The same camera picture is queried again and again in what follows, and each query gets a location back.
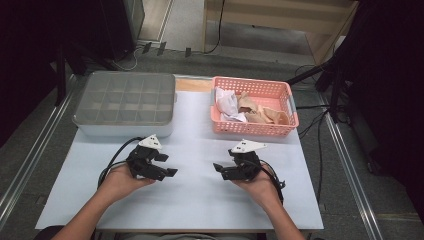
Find person's left hand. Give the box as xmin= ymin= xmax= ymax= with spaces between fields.
xmin=98 ymin=163 xmax=156 ymax=205

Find white floor cable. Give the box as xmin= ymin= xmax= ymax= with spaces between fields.
xmin=113 ymin=46 xmax=144 ymax=72

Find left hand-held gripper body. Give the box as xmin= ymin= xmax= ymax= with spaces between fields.
xmin=125 ymin=134 xmax=168 ymax=182

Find pink perforated plastic basket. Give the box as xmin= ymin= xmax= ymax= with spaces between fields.
xmin=209 ymin=75 xmax=300 ymax=138

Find white sock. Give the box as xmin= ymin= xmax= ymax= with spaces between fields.
xmin=219 ymin=111 xmax=248 ymax=123
xmin=214 ymin=87 xmax=238 ymax=116

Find white compartment storage box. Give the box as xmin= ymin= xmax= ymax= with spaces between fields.
xmin=72 ymin=70 xmax=178 ymax=138

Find hand-held gripper black cable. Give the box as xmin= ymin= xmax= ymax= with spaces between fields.
xmin=97 ymin=136 xmax=145 ymax=189
xmin=259 ymin=163 xmax=287 ymax=206

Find light wooden cabinet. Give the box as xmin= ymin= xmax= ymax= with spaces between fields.
xmin=200 ymin=0 xmax=359 ymax=66

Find metal floor rail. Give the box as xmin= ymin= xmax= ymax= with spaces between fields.
xmin=0 ymin=74 xmax=78 ymax=231
xmin=316 ymin=91 xmax=384 ymax=240

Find black hanging cable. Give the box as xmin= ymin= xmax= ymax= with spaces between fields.
xmin=203 ymin=0 xmax=226 ymax=55

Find left hand-held gripper black cable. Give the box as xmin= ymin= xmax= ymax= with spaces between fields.
xmin=97 ymin=136 xmax=145 ymax=189

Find black floor cables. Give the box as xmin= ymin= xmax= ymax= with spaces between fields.
xmin=294 ymin=64 xmax=338 ymax=201

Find right hand-held gripper black cable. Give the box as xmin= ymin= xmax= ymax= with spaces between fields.
xmin=259 ymin=163 xmax=287 ymax=206

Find black metal stand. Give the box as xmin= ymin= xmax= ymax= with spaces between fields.
xmin=54 ymin=43 xmax=88 ymax=107

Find black curtain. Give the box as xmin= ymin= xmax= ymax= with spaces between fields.
xmin=0 ymin=0 xmax=134 ymax=148
xmin=333 ymin=0 xmax=424 ymax=224

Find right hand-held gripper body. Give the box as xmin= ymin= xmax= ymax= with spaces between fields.
xmin=221 ymin=138 xmax=268 ymax=182

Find tan sock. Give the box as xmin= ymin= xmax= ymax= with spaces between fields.
xmin=235 ymin=91 xmax=259 ymax=114
xmin=244 ymin=108 xmax=269 ymax=125

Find dark cloth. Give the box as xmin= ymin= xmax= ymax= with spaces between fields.
xmin=33 ymin=225 xmax=66 ymax=240

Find peach sock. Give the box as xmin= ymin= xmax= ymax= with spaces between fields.
xmin=263 ymin=107 xmax=283 ymax=125
xmin=273 ymin=110 xmax=291 ymax=126

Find black tripod stand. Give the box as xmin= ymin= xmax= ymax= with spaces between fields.
xmin=287 ymin=49 xmax=351 ymax=124

